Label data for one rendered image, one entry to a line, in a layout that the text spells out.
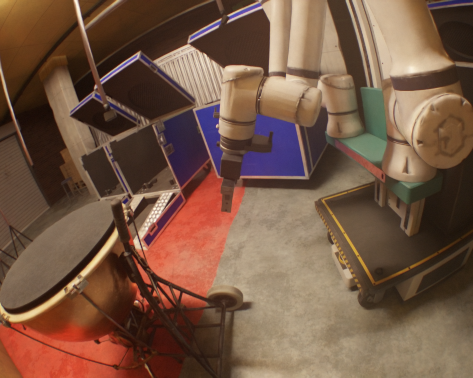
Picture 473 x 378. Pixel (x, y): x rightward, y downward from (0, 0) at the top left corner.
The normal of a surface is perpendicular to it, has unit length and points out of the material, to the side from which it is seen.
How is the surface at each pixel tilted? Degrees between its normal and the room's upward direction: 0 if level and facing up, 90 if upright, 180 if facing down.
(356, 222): 0
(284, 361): 0
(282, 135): 90
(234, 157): 25
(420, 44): 92
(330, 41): 90
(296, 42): 81
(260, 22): 142
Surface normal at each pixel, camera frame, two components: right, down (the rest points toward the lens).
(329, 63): -0.20, 0.50
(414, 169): -0.59, 0.17
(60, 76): 0.93, -0.16
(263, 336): -0.29, -0.85
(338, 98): -0.49, 0.53
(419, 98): -0.80, 0.51
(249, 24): -0.10, 0.99
